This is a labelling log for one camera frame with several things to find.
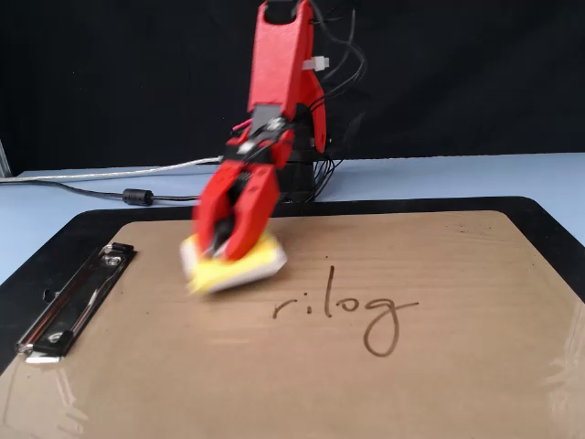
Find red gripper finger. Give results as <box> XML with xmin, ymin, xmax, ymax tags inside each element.
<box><xmin>190</xmin><ymin>166</ymin><xmax>239</xmax><ymax>256</ymax></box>
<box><xmin>224</xmin><ymin>166</ymin><xmax>281</xmax><ymax>262</ymax></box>

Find black rubber mat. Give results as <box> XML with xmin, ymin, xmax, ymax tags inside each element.
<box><xmin>0</xmin><ymin>196</ymin><xmax>585</xmax><ymax>377</ymax></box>

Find silver braided USB cable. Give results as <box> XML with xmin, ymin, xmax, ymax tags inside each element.
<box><xmin>0</xmin><ymin>156</ymin><xmax>226</xmax><ymax>185</ymax></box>

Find black arm servo wires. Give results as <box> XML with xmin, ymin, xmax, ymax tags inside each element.
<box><xmin>301</xmin><ymin>0</ymin><xmax>369</xmax><ymax>203</ymax></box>

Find red gripper body with servo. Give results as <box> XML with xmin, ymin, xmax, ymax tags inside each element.
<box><xmin>218</xmin><ymin>158</ymin><xmax>276</xmax><ymax>232</ymax></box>

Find silver metal clipboard clip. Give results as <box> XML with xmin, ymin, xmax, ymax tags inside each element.
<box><xmin>15</xmin><ymin>241</ymin><xmax>136</xmax><ymax>366</ymax></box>

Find brown clipboard board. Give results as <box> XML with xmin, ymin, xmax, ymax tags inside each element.
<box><xmin>0</xmin><ymin>209</ymin><xmax>585</xmax><ymax>439</ymax></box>

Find black power cable with ferrite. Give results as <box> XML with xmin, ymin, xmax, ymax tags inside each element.
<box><xmin>25</xmin><ymin>176</ymin><xmax>203</xmax><ymax>209</ymax></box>

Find grey metal frame post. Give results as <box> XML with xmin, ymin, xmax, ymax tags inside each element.
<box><xmin>0</xmin><ymin>138</ymin><xmax>13</xmax><ymax>178</ymax></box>

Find yellow taped sponge with knob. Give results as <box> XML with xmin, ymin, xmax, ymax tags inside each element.
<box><xmin>178</xmin><ymin>228</ymin><xmax>289</xmax><ymax>295</ymax></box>

